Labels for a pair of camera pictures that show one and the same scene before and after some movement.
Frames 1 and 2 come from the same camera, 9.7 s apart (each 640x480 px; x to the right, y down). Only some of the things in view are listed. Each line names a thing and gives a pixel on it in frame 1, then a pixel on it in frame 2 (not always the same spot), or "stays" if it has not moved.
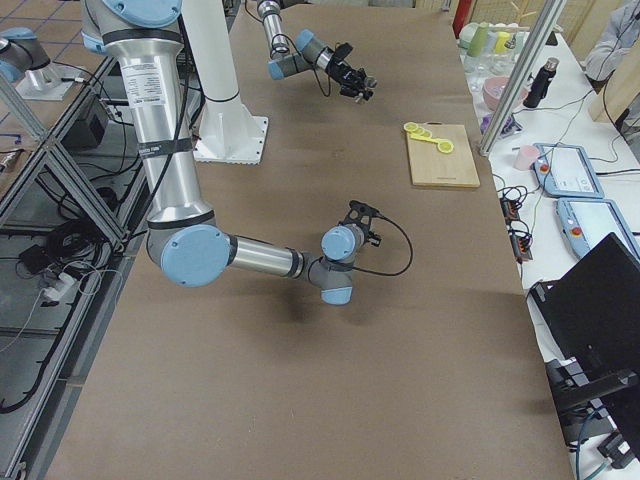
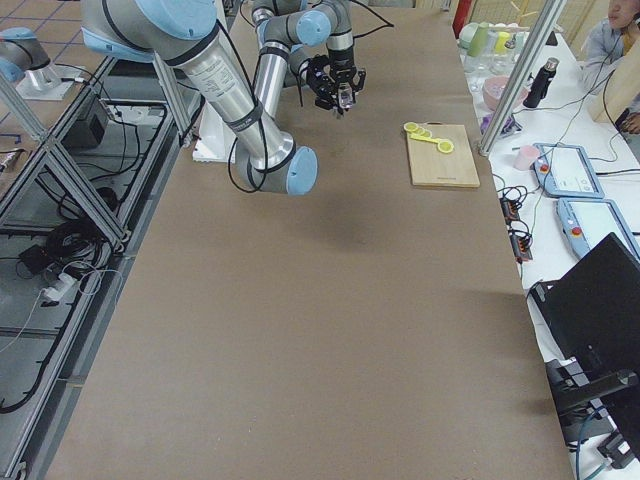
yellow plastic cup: [502, 37] stays
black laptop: [589, 319] stays
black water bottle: [541, 81] stays
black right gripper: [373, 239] -> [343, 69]
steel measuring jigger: [370, 82] -> [341, 114]
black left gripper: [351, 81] -> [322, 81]
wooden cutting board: [432, 167] stays
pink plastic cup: [525, 156] stays
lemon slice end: [411, 126] stays
